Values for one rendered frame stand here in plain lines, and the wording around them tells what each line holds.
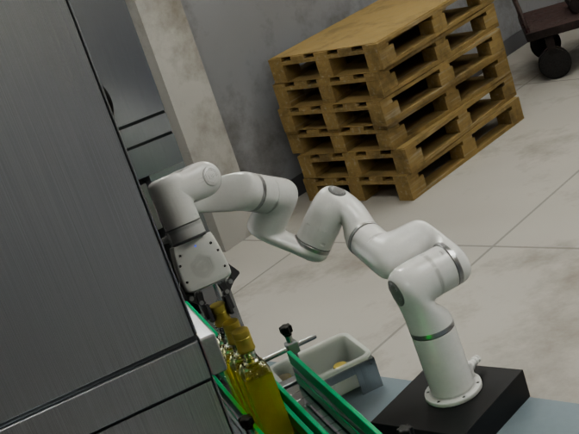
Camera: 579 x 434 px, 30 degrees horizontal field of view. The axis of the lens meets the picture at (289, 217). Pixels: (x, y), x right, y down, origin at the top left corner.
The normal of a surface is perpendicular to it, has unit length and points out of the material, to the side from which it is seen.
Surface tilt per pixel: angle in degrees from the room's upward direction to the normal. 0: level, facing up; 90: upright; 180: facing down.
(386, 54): 90
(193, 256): 74
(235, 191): 58
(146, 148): 90
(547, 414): 0
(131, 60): 90
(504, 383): 2
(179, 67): 90
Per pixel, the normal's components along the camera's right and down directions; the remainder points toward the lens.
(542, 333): -0.30, -0.90
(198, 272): 0.25, -0.04
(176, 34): 0.71, 0.00
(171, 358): 0.35, 0.20
